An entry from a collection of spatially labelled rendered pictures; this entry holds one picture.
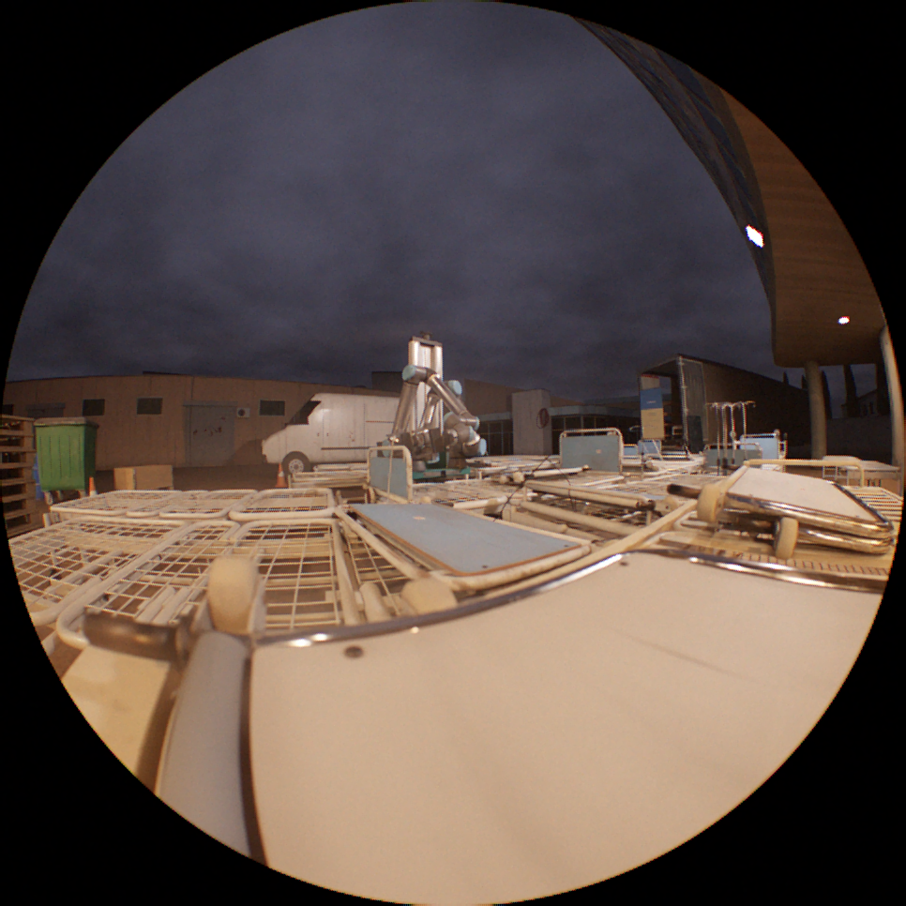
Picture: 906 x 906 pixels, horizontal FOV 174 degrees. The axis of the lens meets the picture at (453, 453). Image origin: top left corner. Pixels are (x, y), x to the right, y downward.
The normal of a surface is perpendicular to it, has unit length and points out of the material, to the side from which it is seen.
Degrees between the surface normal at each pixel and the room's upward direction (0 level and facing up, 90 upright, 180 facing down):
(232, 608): 74
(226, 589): 52
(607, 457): 90
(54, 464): 94
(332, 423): 88
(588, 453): 90
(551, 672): 3
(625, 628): 3
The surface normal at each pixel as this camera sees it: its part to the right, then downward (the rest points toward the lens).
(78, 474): 0.78, 0.07
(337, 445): 0.61, 0.05
